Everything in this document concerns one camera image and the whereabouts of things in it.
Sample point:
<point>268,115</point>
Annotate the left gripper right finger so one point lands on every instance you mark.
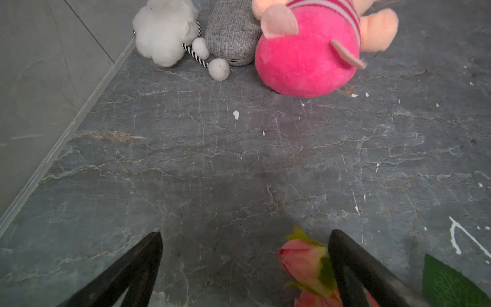
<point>357,272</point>

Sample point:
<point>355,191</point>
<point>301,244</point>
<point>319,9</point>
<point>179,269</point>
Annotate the artificial pink flower bouquet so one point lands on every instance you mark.
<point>309,265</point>

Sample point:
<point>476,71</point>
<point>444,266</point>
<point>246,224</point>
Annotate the small grey plush toy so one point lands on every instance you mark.
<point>167,30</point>

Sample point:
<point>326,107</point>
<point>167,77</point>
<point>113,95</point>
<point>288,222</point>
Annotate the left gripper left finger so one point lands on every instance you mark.
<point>132,277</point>

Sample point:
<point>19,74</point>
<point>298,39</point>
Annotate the pink plush doll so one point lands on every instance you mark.
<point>310,48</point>

